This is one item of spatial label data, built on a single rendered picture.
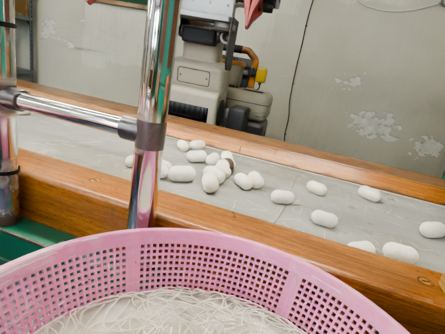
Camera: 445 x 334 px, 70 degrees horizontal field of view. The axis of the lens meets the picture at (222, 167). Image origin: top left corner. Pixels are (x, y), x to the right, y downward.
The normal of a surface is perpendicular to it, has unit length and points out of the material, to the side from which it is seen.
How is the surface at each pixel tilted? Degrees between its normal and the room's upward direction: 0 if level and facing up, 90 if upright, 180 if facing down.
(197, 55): 98
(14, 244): 90
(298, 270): 75
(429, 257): 0
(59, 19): 90
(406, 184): 45
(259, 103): 90
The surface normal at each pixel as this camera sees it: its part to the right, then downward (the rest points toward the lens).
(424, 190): -0.08, -0.49
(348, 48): -0.23, 0.27
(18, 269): 0.88, 0.04
